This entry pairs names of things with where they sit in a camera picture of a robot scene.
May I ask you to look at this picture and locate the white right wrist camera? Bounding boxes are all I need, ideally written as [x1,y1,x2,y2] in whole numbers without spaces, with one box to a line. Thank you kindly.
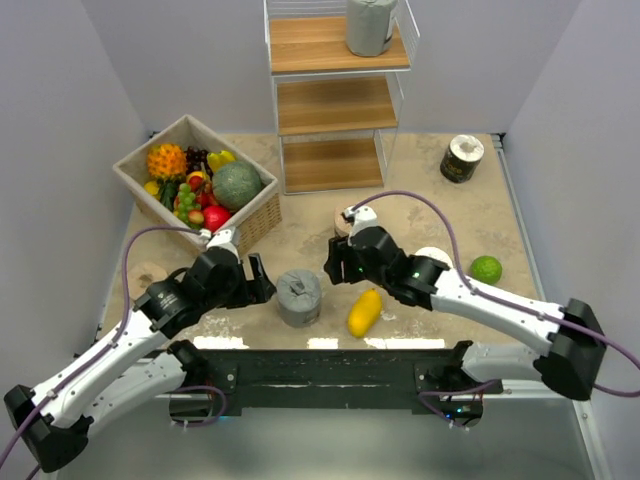
[341,205,378,245]

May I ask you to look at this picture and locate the white wire wooden shelf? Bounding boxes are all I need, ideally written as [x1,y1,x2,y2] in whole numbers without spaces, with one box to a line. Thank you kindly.
[263,1,420,194]

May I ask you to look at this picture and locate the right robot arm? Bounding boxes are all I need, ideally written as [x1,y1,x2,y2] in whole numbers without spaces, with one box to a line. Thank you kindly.
[324,226,606,401]

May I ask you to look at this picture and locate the wicker basket with cloth liner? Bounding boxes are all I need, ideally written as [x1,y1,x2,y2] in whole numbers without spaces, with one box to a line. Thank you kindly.
[114,115,282,254]

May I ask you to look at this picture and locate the green netted melon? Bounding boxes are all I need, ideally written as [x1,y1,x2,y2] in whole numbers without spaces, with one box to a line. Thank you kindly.
[212,161,263,212]

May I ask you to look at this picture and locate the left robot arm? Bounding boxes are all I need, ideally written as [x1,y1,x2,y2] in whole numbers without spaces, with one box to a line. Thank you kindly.
[1,246,275,474]

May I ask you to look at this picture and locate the brown roll left edge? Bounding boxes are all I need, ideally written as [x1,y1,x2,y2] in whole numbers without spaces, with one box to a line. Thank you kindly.
[127,261,168,299]

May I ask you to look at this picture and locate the yellow mango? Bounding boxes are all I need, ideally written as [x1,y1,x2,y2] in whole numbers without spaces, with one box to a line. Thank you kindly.
[347,289,383,338]

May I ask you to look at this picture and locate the dark purple grapes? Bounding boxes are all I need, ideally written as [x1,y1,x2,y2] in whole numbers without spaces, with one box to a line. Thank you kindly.
[185,146,209,174]

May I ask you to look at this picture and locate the red yellow peach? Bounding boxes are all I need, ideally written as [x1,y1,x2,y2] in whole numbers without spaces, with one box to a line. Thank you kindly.
[187,209,204,225]

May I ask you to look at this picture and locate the brown roll centre table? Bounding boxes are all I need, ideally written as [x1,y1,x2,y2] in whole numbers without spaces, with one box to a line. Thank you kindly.
[334,206,353,237]

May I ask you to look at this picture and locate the grey roll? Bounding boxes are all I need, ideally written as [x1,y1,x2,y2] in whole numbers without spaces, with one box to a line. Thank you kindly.
[346,0,398,57]
[276,269,322,328]

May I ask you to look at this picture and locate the red apple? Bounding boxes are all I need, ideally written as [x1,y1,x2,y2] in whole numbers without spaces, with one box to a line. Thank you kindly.
[202,205,232,232]

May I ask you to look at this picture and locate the green lime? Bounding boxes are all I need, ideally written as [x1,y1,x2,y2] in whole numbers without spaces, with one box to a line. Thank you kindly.
[469,255,503,285]

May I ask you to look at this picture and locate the black white roll centre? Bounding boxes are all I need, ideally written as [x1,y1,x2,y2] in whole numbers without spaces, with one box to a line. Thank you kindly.
[415,246,453,268]

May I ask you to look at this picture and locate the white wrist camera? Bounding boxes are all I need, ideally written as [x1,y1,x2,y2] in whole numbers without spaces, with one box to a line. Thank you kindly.
[341,205,378,245]
[206,226,241,258]

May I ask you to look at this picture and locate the black white roll back corner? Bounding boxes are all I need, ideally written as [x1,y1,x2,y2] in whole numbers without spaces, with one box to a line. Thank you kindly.
[440,134,485,183]

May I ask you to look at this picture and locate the green grape bunch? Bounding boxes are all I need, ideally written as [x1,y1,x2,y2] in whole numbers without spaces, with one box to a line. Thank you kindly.
[174,183,203,230]

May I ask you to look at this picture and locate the yellow bananas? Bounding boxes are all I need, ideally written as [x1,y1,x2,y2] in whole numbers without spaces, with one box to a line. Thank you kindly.
[207,150,236,174]

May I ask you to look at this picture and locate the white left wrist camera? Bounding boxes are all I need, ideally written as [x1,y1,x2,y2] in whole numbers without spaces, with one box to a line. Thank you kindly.
[206,226,241,258]

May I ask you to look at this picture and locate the orange pineapple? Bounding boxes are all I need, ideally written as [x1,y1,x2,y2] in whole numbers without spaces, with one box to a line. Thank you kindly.
[146,143,187,181]

